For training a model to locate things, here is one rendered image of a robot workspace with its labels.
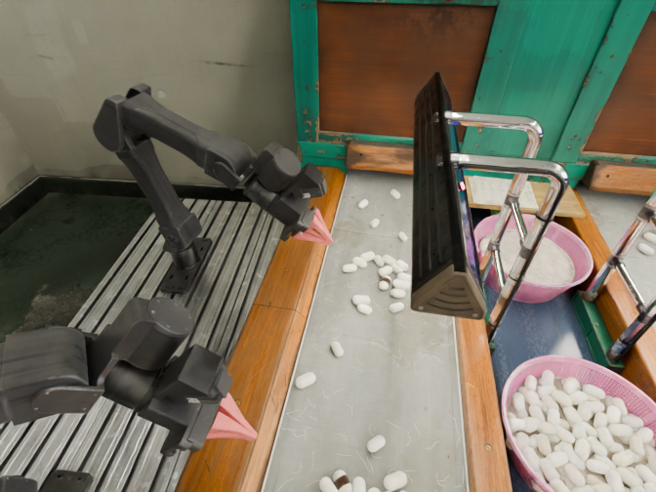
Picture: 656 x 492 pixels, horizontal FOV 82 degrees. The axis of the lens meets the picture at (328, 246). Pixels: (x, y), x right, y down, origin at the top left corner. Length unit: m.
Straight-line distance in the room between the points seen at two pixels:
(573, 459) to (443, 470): 0.20
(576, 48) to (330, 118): 0.63
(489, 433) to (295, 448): 0.31
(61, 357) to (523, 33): 1.08
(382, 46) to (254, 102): 1.12
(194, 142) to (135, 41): 1.52
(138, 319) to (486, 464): 0.52
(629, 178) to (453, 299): 0.95
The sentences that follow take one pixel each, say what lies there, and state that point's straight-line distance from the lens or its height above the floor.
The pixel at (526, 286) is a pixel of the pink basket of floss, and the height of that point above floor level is 0.75.
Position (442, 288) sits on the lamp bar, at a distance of 0.41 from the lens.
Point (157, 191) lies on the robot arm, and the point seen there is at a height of 0.92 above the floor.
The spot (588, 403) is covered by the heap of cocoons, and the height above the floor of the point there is 0.74.
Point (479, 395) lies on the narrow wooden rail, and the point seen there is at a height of 0.76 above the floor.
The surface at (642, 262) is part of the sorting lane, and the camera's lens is 1.19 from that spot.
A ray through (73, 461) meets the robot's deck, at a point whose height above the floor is 0.67.
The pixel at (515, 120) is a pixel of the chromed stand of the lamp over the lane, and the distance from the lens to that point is 0.73.
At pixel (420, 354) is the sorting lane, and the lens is 0.78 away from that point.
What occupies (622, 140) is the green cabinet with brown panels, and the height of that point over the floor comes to 0.91.
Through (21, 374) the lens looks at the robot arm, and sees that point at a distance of 0.46.
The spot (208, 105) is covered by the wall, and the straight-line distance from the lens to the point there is 2.20.
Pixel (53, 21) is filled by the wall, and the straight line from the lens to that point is 2.44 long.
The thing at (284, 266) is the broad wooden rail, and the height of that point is 0.76.
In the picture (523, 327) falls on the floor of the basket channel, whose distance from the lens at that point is 0.98.
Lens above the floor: 1.38
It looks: 42 degrees down
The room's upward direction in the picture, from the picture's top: straight up
